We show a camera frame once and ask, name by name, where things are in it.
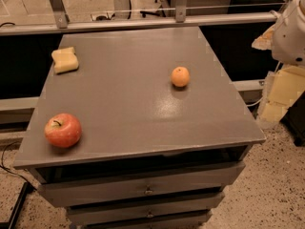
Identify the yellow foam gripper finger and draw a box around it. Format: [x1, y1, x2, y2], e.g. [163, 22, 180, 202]
[258, 64, 305, 125]
[252, 26, 275, 51]

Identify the red apple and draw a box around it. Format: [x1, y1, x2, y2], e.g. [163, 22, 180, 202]
[44, 114, 82, 148]

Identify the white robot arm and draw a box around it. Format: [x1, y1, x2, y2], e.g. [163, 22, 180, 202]
[252, 0, 305, 124]

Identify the orange fruit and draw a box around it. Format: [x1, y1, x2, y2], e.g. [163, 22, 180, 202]
[171, 67, 191, 88]

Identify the grey drawer cabinet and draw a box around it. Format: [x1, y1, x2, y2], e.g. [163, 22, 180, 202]
[14, 27, 265, 229]

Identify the white power strip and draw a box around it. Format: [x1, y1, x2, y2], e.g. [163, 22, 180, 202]
[91, 12, 115, 21]

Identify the yellow sponge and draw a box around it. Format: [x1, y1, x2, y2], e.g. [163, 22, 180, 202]
[51, 47, 79, 74]

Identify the white cable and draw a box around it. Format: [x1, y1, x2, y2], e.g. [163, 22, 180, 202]
[246, 60, 282, 108]

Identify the metal frame rail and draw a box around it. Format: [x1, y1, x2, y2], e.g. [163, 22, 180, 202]
[0, 0, 292, 35]

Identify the black floor frame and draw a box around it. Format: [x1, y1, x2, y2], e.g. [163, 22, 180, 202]
[0, 182, 30, 229]

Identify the black floor cable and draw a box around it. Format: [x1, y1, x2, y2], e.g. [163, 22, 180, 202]
[0, 140, 32, 186]

